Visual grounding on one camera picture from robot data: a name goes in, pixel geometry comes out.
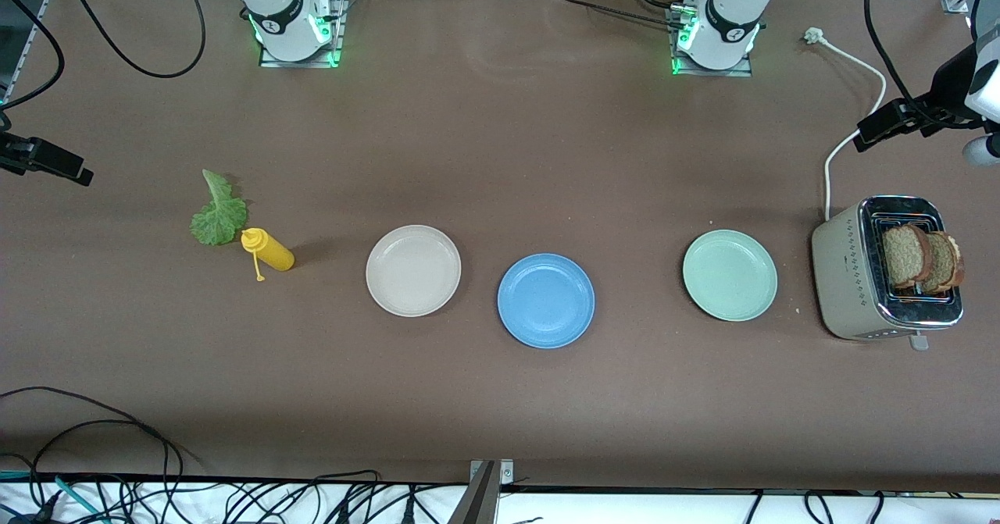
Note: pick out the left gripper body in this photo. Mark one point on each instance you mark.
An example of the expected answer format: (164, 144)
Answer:
(941, 102)

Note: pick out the brown bread slice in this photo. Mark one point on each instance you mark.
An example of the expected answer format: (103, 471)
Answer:
(905, 257)
(947, 262)

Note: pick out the green lettuce leaf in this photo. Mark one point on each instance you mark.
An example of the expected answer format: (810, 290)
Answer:
(219, 219)

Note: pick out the yellow mustard squeeze bottle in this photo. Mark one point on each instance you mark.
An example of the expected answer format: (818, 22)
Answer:
(273, 252)

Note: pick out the light green round plate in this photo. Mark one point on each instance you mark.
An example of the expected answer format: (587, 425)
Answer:
(730, 276)

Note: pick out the blue round plate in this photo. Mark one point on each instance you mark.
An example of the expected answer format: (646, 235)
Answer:
(546, 301)

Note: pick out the beige round plate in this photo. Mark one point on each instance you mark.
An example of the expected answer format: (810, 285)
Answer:
(413, 271)

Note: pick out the beige chrome two-slot toaster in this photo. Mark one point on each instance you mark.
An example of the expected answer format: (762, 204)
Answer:
(848, 290)

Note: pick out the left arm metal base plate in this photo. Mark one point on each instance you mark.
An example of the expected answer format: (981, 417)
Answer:
(742, 71)

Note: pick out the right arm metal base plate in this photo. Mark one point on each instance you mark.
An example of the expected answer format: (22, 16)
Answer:
(337, 32)

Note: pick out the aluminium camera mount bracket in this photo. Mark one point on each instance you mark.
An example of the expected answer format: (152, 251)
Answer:
(480, 493)

